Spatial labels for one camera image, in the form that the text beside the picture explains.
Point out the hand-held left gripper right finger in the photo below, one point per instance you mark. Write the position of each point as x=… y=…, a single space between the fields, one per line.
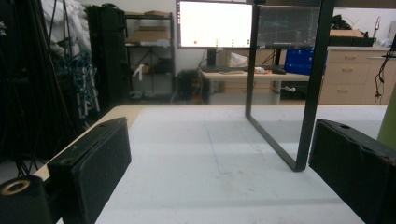
x=351 y=165

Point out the white cloth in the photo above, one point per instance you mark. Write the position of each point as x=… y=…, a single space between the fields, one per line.
x=67 y=23

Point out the black keyboard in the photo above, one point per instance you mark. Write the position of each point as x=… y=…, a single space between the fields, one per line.
x=216 y=68

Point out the beige drawer cabinet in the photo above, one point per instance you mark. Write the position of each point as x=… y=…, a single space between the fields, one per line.
x=355 y=74

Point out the cardboard box with black bin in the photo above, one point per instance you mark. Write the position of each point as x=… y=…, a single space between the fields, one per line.
x=350 y=36

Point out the dark computer monitor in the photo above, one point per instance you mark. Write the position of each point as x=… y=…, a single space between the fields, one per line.
x=288 y=27

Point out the light wooden desk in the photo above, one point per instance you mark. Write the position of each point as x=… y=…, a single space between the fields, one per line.
x=249 y=77

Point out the black metal shelf rack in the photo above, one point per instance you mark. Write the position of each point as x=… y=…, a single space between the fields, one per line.
x=151 y=53

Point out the white mat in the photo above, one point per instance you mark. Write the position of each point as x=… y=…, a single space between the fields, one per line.
x=230 y=168

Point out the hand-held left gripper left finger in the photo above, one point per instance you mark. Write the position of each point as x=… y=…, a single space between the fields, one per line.
x=93 y=168

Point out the green object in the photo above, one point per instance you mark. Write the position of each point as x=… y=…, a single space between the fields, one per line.
x=388 y=124

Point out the black metal frame stand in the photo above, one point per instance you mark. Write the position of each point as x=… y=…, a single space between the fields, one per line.
x=311 y=93

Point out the black tall case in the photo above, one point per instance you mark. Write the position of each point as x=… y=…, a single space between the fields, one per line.
x=107 y=53

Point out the bright computer monitor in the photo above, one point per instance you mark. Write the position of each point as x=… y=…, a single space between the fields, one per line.
x=214 y=24

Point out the blue box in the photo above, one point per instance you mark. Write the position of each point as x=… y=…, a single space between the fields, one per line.
x=299 y=61

